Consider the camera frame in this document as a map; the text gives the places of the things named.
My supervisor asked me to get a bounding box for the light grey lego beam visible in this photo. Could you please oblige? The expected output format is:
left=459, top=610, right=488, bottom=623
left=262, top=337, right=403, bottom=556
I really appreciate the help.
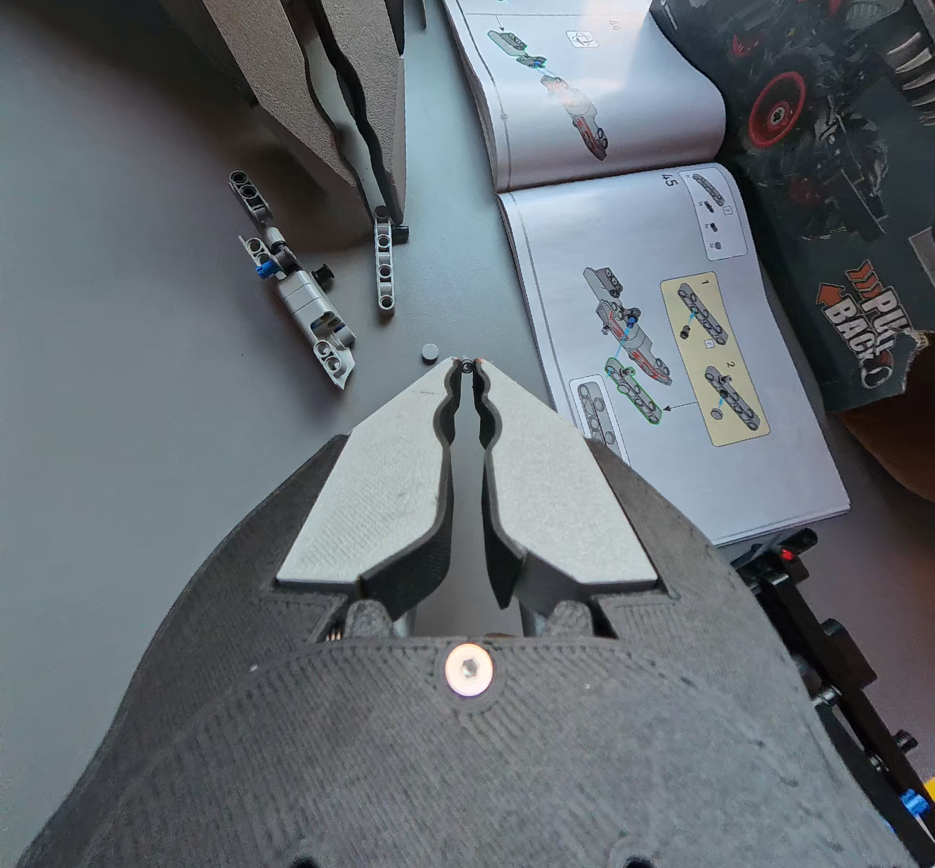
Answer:
left=374, top=205, right=399, bottom=312

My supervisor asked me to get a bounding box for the black lego chassis assembly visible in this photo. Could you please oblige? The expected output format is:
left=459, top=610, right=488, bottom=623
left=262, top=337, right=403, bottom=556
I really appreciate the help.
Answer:
left=730, top=528, right=935, bottom=868

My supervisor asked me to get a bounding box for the monster truck lego box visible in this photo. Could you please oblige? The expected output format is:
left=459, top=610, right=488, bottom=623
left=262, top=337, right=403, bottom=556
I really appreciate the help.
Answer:
left=650, top=0, right=935, bottom=504

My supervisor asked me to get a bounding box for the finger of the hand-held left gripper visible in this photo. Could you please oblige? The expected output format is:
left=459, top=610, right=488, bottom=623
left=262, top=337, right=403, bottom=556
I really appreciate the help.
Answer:
left=179, top=0, right=382, bottom=228
left=307, top=0, right=409, bottom=224

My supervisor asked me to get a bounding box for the lego instruction booklet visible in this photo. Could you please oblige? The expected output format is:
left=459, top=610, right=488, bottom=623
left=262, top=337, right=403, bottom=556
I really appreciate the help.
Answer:
left=422, top=0, right=852, bottom=546

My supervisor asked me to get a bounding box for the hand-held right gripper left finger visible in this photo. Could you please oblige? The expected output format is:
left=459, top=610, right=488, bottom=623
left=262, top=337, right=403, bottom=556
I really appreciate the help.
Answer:
left=276, top=355, right=466, bottom=596

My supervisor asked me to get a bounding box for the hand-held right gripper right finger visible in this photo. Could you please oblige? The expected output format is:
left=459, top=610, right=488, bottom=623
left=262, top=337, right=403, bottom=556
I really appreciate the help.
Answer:
left=473, top=355, right=660, bottom=626

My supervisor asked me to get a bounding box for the grey lego sub-assembly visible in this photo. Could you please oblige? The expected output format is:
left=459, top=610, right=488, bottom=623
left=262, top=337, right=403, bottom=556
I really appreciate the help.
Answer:
left=228, top=169, right=357, bottom=390

